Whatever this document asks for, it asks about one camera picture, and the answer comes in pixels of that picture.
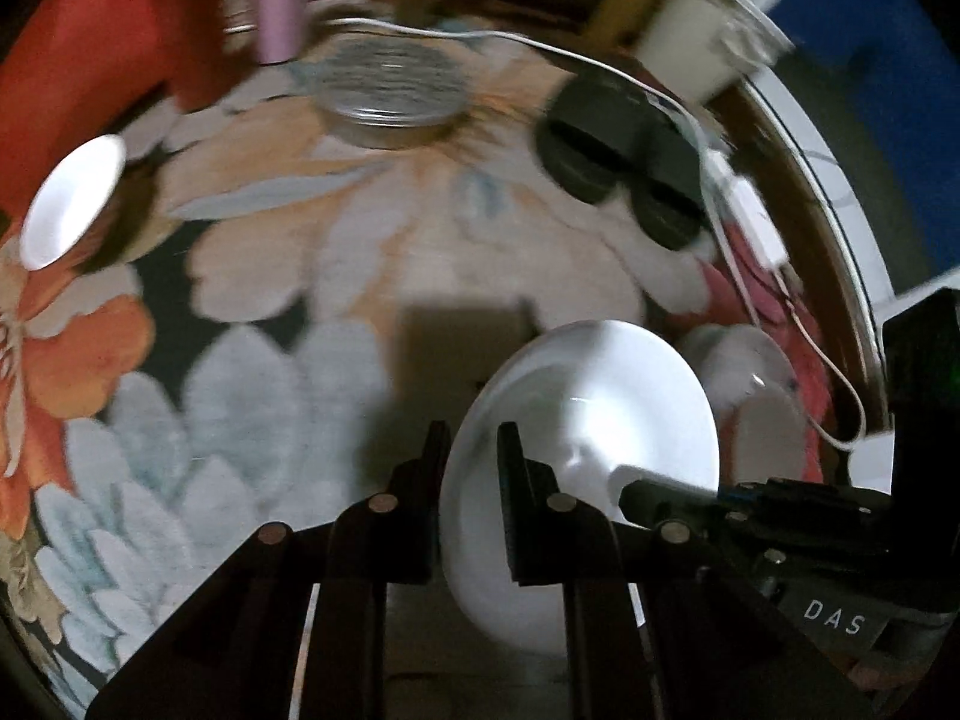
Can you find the blue panel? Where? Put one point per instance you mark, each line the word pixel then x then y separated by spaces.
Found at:
pixel 862 22

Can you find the pink tube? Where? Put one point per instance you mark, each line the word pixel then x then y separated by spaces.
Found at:
pixel 276 0

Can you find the black round object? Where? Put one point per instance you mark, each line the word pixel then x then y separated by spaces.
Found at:
pixel 667 199
pixel 592 135

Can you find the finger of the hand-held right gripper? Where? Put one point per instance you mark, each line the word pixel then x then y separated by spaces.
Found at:
pixel 664 499

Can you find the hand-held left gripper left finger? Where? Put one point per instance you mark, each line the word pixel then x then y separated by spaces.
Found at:
pixel 433 469

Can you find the white power adapter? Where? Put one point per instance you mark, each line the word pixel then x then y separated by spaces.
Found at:
pixel 750 214

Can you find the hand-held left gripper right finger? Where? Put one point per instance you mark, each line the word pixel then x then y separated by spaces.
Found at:
pixel 514 469

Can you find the floral tablecloth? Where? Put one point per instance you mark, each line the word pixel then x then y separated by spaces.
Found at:
pixel 337 255

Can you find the small white bowl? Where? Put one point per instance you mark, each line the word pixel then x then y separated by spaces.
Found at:
pixel 71 199
pixel 600 390

